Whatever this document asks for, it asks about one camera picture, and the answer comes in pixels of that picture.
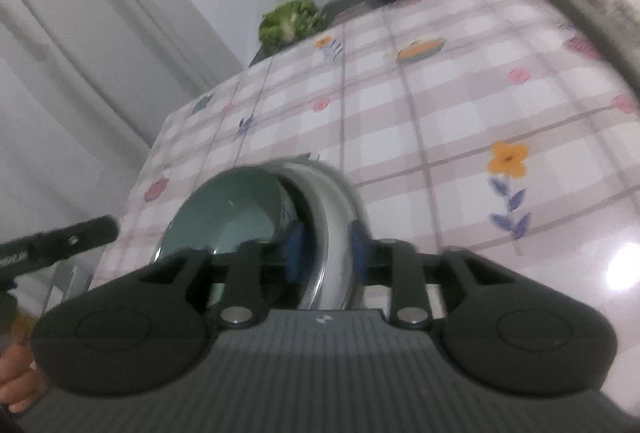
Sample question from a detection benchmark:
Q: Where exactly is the green ceramic bowl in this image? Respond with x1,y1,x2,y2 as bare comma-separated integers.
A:
155,167,305,309

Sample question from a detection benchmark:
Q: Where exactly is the large steel plate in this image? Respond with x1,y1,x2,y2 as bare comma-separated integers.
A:
266,156,367,311

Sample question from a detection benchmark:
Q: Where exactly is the white ceramic plate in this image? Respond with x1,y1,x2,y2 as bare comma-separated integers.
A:
284,161,359,309

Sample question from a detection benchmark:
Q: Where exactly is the green leafy lettuce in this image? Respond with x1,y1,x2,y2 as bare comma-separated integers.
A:
258,0,329,50

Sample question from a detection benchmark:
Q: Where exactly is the white curtain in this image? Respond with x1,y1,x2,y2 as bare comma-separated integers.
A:
1,0,241,239

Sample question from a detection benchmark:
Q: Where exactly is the person's left hand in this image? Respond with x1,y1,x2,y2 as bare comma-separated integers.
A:
0,343,48,413

